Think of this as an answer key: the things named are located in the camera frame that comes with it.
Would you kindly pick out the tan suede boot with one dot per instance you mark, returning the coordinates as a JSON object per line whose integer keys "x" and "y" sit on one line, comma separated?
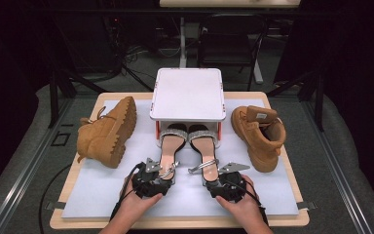
{"x": 105, "y": 135}
{"x": 256, "y": 139}

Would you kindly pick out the grey tape piece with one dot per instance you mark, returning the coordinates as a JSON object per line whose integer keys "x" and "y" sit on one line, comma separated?
{"x": 306, "y": 205}
{"x": 55, "y": 205}

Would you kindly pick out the black folding chair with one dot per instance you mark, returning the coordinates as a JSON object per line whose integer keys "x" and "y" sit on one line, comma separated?
{"x": 227, "y": 39}

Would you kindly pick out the wooden table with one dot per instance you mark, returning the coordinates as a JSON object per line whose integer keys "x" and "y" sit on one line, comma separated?
{"x": 175, "y": 223}

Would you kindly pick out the white-legged background desk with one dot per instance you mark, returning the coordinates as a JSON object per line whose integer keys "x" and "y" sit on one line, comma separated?
{"x": 227, "y": 3}

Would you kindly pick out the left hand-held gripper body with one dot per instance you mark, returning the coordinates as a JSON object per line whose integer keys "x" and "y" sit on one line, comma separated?
{"x": 151, "y": 183}

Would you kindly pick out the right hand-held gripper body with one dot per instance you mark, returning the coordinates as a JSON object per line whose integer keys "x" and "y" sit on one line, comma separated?
{"x": 229, "y": 188}

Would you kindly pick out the person's left hand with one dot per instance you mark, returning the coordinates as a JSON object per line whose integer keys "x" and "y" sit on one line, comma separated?
{"x": 133, "y": 206}

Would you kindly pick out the metal floor rail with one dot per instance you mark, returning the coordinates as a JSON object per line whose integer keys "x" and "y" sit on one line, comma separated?
{"x": 334, "y": 165}
{"x": 29, "y": 165}

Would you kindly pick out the black metal stand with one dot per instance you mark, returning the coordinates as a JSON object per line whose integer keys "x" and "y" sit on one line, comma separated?
{"x": 53, "y": 94}
{"x": 319, "y": 97}

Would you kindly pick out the floor socket plate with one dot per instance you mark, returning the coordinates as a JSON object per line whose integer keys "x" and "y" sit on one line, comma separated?
{"x": 60, "y": 139}

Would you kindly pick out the white two-tier shoe rack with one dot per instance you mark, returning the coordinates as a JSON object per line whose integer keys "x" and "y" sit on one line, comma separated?
{"x": 188, "y": 94}

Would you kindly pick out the person's right hand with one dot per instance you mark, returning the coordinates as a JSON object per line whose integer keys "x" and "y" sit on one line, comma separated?
{"x": 245, "y": 209}

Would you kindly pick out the white table mat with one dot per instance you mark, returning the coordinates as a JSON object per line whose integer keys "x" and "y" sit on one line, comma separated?
{"x": 94, "y": 191}

